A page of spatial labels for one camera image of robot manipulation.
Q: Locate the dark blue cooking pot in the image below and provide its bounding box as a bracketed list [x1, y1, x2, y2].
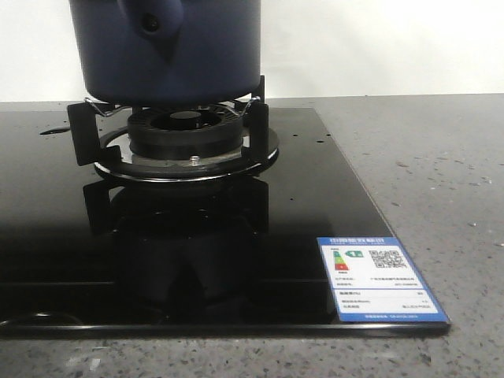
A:
[69, 0, 261, 106]

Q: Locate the black metal pot support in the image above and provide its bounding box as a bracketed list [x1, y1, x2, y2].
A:
[67, 82, 277, 172]

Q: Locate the black gas burner head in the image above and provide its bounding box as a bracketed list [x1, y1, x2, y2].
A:
[128, 106, 243, 160]

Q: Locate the blue energy efficiency label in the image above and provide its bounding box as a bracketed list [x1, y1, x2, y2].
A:
[317, 236, 449, 323]

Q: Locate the black glass gas stove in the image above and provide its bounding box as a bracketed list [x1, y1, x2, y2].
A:
[1, 109, 450, 339]

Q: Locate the chrome burner drip ring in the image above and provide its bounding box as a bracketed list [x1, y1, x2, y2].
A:
[93, 128, 281, 184]

